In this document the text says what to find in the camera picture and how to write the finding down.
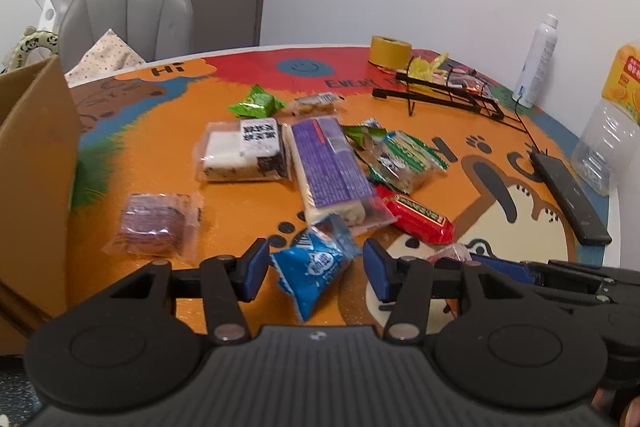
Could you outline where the small brown snack packet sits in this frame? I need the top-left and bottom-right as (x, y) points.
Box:
(292, 92), (346, 116)

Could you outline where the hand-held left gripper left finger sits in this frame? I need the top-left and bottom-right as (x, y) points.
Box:
(107, 238), (271, 345)

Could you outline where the grey chair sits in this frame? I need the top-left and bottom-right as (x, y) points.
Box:
(57, 0), (196, 72)

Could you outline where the purple biscuit packet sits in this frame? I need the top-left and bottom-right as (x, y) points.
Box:
(102, 193), (204, 264)

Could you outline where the brown cardboard box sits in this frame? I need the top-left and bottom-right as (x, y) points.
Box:
(0, 55), (83, 355)

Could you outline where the clear plastic bottle yellow label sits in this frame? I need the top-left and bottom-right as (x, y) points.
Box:
(570, 41), (640, 198)

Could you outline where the green white snack packet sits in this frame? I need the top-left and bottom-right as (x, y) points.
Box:
(367, 130), (448, 196)

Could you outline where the black phone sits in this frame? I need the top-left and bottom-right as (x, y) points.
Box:
(529, 151), (613, 247)

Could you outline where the pink candy wrapper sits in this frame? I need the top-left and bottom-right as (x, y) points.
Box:
(425, 243), (473, 264)

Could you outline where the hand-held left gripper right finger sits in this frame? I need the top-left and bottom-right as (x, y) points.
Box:
(362, 238), (502, 343)

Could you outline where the white rice cake packet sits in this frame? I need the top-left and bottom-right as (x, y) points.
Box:
(194, 119), (294, 184)

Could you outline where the yellow tape roll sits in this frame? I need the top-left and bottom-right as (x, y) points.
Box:
(369, 35), (412, 70)

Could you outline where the green triangular snack packet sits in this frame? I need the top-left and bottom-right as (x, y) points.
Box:
(228, 85), (286, 118)

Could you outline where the spotted cream cushion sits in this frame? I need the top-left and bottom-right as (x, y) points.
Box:
(64, 28), (149, 88)

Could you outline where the black wire rack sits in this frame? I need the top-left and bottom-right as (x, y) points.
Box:
(372, 57), (548, 158)

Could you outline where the long purple cake packet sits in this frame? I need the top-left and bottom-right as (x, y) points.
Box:
(282, 117), (401, 238)

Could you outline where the red snack bar packet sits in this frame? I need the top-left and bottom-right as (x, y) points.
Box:
(375, 185), (456, 246)

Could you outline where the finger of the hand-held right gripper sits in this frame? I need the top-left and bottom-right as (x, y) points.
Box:
(429, 255), (543, 288)

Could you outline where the person's right hand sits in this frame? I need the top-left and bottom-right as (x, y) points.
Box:
(619, 394), (640, 427)

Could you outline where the white spray bottle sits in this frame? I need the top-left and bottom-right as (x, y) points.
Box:
(512, 13), (559, 109)

